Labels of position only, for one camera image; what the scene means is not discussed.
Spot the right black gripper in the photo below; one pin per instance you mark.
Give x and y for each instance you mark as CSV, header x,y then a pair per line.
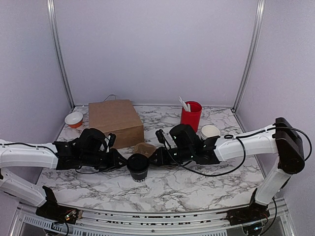
x,y
159,155

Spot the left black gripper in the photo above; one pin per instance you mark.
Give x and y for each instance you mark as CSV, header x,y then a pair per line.
x,y
114,161

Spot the brown pulp cup carrier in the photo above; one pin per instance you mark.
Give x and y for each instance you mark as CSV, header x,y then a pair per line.
x,y
145,149

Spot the black plastic cup lid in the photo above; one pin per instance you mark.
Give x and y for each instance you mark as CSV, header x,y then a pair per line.
x,y
137,163

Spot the black paper coffee cup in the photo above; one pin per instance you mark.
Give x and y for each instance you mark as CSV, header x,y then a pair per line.
x,y
139,176

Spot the brown paper bag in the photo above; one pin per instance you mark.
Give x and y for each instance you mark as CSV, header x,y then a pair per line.
x,y
120,118

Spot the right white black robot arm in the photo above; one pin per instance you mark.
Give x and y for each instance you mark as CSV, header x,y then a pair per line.
x,y
279,138

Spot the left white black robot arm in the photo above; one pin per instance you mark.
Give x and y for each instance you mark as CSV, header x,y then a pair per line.
x,y
15,187

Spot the red cylindrical container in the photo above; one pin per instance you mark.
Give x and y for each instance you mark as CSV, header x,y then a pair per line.
x,y
192,118

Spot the stack of paper cups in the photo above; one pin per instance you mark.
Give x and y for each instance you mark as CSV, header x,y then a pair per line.
x,y
209,131

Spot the white wrapped straws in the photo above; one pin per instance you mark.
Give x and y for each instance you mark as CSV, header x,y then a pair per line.
x,y
186,106

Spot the orange white bowl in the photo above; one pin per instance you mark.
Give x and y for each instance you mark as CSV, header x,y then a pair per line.
x,y
74,119

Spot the front aluminium rail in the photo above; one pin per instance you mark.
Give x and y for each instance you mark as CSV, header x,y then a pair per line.
x,y
117,223

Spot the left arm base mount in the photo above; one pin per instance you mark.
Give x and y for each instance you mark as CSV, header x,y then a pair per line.
x,y
59,213

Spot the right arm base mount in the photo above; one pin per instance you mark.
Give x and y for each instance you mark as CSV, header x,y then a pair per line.
x,y
245,215

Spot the left aluminium frame post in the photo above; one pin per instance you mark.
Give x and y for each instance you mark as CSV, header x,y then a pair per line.
x,y
58,51

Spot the aluminium frame post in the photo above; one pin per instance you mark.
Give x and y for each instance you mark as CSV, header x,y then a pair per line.
x,y
58,51
251,53

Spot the right aluminium frame post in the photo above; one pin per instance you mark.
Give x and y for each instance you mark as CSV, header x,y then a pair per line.
x,y
251,53

